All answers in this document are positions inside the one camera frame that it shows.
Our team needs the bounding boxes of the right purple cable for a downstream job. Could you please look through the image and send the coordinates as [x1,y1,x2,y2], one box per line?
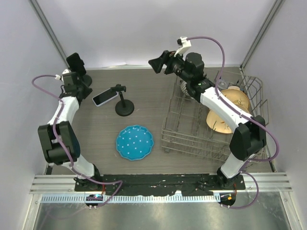
[189,35,281,209]

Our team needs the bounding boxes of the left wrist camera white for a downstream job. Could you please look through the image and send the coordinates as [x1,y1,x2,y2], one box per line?
[54,69,71,82]

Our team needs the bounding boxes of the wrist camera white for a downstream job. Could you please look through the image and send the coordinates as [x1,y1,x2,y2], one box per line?
[174,37,191,57]
[54,69,71,82]

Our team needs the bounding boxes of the blue dotted plate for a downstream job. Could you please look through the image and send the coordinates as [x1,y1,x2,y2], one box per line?
[116,125,154,161]

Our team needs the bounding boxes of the metal wire dish rack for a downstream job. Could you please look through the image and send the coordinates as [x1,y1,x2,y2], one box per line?
[161,71,268,161]

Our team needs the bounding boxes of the black phone stand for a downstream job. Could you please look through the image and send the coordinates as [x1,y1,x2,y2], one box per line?
[111,84,134,116]

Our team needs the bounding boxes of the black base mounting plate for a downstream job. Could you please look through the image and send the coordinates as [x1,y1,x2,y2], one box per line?
[74,172,247,196]

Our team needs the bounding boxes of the lavender smartphone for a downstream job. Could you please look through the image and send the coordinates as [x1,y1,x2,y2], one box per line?
[92,88,118,107]

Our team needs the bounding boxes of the striped ceramic mug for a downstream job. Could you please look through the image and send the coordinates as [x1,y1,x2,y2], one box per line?
[180,81,194,100]

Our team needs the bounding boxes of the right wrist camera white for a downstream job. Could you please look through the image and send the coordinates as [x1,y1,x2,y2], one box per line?
[174,37,191,57]

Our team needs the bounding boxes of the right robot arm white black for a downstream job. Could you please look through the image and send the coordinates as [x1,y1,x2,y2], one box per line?
[148,50,267,189]

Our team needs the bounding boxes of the black smartphone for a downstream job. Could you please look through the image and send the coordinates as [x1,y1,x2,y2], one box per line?
[66,52,86,76]

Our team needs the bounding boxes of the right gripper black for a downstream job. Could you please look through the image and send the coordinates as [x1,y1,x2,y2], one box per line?
[149,48,192,83]

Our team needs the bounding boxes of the clear glass in rack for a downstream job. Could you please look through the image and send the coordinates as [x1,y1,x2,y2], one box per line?
[216,80,228,90]

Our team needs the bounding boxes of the beige plate with leaves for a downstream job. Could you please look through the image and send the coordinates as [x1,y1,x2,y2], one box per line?
[206,110,233,134]

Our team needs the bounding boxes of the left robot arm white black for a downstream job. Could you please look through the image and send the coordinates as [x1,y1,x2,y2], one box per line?
[33,69,102,191]

